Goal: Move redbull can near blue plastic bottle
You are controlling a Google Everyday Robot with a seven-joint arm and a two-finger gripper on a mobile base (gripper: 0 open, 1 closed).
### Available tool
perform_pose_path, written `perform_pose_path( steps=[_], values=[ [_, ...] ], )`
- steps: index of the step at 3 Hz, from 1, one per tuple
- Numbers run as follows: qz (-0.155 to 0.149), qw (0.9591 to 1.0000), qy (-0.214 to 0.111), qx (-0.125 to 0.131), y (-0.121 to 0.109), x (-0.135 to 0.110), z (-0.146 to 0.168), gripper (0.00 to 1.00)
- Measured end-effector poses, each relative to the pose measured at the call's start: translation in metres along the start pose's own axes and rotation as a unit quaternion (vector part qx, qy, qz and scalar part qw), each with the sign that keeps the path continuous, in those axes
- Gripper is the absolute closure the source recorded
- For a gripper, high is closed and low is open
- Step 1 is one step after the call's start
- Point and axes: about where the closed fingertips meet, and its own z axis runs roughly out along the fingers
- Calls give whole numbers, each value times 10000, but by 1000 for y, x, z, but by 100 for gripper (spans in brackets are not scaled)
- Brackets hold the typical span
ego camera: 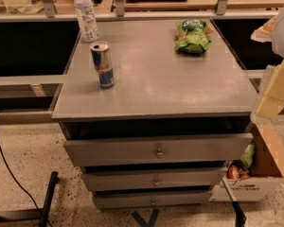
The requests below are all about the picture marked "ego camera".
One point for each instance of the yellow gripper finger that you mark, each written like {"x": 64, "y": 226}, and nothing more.
{"x": 264, "y": 33}
{"x": 272, "y": 102}

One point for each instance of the redbull can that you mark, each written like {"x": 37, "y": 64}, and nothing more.
{"x": 100, "y": 51}

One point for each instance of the clear plastic water bottle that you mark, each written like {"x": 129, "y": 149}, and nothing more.
{"x": 87, "y": 20}

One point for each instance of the cardboard box with snacks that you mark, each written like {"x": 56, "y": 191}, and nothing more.
{"x": 267, "y": 170}

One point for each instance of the green chip bag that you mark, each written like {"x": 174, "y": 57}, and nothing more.
{"x": 192, "y": 36}

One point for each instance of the green snack bag in box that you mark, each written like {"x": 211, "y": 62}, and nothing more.
{"x": 246, "y": 158}

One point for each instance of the top grey drawer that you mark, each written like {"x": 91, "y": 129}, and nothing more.
{"x": 154, "y": 150}

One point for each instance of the grey drawer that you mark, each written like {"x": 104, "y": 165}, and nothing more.
{"x": 151, "y": 199}
{"x": 151, "y": 179}
{"x": 154, "y": 150}

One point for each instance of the orange snack pack in box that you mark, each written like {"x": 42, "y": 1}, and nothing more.
{"x": 237, "y": 173}

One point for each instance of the grey drawer cabinet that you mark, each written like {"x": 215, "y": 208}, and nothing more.
{"x": 157, "y": 92}

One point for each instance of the black stand leg right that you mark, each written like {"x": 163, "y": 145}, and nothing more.
{"x": 240, "y": 216}

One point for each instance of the black stand leg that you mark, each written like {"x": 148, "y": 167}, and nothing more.
{"x": 240, "y": 216}
{"x": 48, "y": 199}

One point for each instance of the middle grey drawer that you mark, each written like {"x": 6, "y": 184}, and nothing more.
{"x": 151, "y": 179}

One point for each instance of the bottom grey drawer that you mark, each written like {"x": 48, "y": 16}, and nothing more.
{"x": 151, "y": 199}

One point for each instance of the black stand leg left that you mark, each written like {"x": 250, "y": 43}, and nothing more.
{"x": 48, "y": 199}

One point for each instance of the metal shelf rail frame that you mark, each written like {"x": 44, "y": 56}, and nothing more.
{"x": 111, "y": 10}

